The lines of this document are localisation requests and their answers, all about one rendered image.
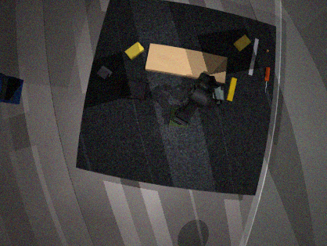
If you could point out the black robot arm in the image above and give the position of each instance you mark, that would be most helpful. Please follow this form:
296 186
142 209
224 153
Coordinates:
199 95

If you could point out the yellow rectangular block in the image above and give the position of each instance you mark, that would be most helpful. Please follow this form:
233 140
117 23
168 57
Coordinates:
134 51
242 43

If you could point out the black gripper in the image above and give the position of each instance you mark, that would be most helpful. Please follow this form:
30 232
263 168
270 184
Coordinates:
213 82

